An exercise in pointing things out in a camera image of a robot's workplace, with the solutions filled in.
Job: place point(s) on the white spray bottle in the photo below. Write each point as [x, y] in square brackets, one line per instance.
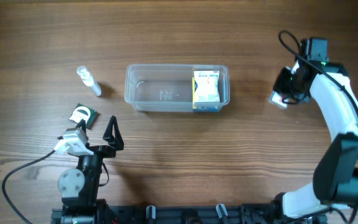
[88, 80]

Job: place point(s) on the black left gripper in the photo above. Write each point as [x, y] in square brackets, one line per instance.
[116, 140]

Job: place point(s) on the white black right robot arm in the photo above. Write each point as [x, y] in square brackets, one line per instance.
[335, 179]

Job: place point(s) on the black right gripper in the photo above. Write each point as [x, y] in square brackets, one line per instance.
[279, 85]

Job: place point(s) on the white Hansaplast plaster box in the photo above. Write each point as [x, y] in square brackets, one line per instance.
[205, 86]

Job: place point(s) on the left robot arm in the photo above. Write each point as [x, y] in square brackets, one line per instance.
[79, 186]

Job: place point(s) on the green white small box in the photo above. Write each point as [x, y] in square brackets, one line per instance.
[82, 112]

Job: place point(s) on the white caplet medicine box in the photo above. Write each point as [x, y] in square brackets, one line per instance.
[276, 99]

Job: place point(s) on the blue lozenge box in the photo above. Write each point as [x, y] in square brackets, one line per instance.
[211, 107]

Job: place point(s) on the clear plastic container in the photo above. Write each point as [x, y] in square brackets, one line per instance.
[166, 87]

